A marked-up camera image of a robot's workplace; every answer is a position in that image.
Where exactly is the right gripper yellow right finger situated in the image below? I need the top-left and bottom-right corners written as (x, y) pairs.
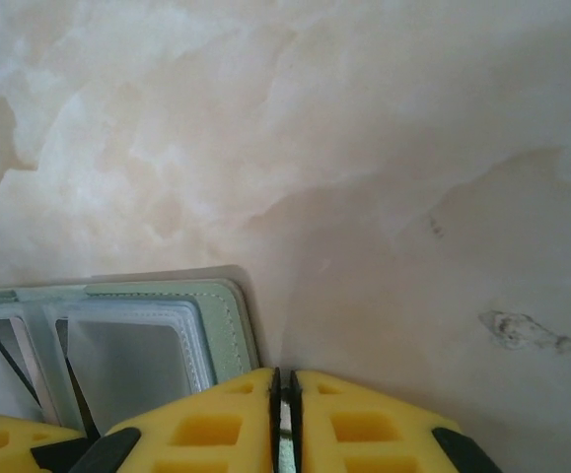
top-left (292, 369), bottom-right (503, 473)

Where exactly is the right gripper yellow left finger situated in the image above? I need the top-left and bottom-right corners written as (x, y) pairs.
top-left (75, 367), bottom-right (280, 473)

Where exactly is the silver credit card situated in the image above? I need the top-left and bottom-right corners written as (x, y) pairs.
top-left (67, 317), bottom-right (205, 398)

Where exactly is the green card holder wallet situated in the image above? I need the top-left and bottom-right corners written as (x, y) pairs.
top-left (0, 264), bottom-right (296, 473)

